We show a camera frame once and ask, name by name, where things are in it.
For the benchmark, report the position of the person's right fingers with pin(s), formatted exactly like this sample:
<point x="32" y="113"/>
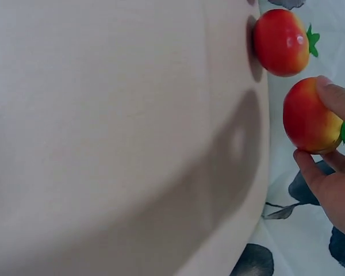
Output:
<point x="319" y="178"/>

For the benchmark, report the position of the person's right thumb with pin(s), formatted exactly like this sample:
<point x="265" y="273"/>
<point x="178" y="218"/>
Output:
<point x="337" y="100"/>

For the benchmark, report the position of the red yellow toy tomato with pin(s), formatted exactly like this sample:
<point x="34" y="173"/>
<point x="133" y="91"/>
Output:
<point x="279" y="43"/>
<point x="307" y="118"/>

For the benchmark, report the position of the person's right hand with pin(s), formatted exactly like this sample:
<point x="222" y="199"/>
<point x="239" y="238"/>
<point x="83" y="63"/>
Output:
<point x="339" y="189"/>

